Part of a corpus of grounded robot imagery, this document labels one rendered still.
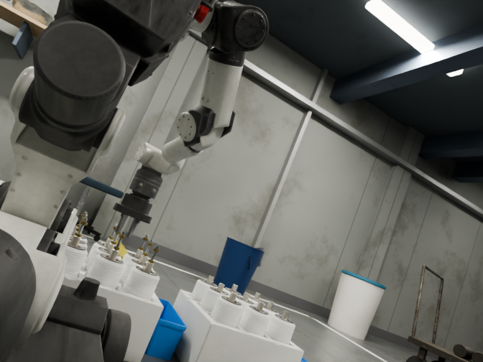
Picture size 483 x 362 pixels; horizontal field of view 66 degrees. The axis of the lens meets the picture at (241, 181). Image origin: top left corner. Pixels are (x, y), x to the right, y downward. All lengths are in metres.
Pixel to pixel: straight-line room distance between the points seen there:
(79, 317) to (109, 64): 0.52
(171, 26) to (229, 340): 0.98
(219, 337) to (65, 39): 1.01
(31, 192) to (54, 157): 0.11
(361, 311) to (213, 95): 3.79
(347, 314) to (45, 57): 4.20
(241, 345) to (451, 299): 5.70
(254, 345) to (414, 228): 4.86
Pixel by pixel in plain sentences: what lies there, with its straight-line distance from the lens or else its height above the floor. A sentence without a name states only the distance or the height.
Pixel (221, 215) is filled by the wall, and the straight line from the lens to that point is 4.27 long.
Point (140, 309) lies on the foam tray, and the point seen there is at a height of 0.15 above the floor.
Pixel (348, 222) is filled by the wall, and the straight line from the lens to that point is 5.20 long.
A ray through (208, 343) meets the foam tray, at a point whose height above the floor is 0.12.
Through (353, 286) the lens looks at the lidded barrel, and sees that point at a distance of 4.47.
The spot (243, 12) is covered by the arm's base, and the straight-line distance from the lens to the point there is 0.89.
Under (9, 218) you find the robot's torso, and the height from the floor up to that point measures 0.35.
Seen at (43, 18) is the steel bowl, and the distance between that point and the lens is 3.86.
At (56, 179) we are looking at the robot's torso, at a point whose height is 0.42.
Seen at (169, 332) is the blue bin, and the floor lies 0.09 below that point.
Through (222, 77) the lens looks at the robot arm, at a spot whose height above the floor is 0.80.
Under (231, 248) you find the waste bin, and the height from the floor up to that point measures 0.38.
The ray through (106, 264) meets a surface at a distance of 1.20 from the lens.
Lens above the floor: 0.44
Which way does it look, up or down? 9 degrees up
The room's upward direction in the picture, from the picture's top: 23 degrees clockwise
